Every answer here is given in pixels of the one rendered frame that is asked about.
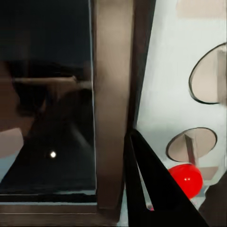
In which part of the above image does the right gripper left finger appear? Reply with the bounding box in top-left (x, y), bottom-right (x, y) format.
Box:
top-left (0, 126), bottom-right (25, 182)

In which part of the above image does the microwave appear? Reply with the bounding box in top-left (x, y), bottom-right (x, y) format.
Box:
top-left (0, 0), bottom-right (227, 224)

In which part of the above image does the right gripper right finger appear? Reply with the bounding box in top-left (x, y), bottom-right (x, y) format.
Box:
top-left (124, 127), bottom-right (209, 227)

